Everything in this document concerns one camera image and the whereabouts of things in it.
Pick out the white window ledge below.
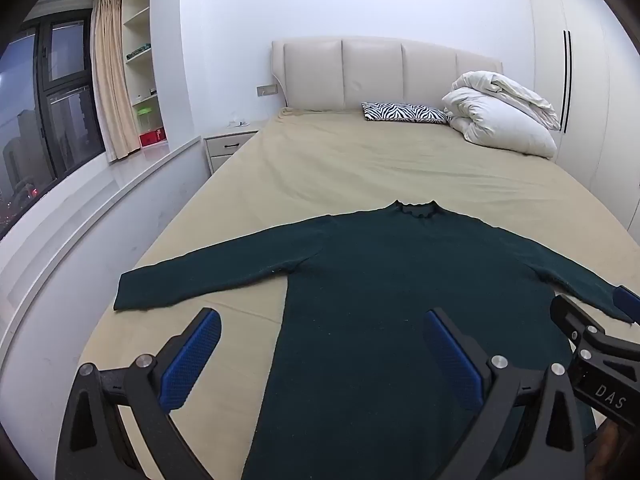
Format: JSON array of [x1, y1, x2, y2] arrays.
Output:
[[0, 136, 213, 341]]

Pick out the cream padded headboard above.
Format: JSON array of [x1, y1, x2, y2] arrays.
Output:
[[271, 36, 503, 111]]

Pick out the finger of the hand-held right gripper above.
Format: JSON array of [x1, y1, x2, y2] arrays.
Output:
[[614, 285, 640, 325], [550, 294, 608, 348]]

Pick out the black wardrobe handles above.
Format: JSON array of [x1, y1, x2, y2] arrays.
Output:
[[560, 30, 572, 133]]

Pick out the zebra print pillow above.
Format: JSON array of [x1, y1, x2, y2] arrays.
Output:
[[361, 102, 451, 125]]

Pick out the dark framed window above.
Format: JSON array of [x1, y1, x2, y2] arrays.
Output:
[[0, 17, 107, 241]]

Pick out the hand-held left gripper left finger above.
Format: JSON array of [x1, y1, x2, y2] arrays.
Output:
[[54, 307, 223, 480]]

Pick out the dark green sweater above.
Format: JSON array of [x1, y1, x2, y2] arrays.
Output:
[[112, 200, 633, 480]]

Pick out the white shelf unit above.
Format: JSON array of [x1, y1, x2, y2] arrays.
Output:
[[121, 0, 166, 151]]

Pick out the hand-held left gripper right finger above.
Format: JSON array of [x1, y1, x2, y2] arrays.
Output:
[[422, 307, 588, 480]]

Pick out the white wardrobe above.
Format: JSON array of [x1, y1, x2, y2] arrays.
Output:
[[527, 0, 640, 231]]

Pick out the beige curtain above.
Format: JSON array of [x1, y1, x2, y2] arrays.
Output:
[[90, 0, 141, 162]]

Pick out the white nightstand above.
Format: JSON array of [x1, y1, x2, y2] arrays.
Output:
[[204, 130, 260, 175]]

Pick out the white folded duvet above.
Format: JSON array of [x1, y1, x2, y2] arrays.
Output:
[[441, 71, 562, 160]]

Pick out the bed with beige sheet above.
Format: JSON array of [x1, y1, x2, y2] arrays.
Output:
[[77, 105, 636, 480]]

